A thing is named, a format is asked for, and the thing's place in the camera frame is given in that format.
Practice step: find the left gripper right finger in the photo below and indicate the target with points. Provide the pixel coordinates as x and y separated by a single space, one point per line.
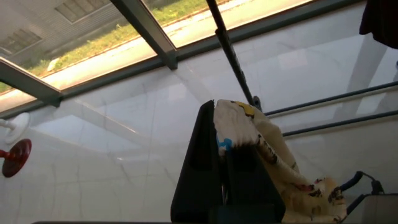
248 183

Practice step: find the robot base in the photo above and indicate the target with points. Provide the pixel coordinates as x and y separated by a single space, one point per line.
373 208

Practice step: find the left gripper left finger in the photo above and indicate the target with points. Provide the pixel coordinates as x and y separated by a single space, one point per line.
199 174

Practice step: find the red round disc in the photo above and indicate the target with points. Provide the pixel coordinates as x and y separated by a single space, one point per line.
18 157

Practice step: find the black garment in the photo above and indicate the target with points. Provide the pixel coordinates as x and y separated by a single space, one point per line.
381 21

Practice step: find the cream printed garment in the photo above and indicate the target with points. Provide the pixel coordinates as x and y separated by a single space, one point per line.
236 124

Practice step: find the black clothes rack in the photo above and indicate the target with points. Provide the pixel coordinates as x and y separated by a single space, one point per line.
230 53

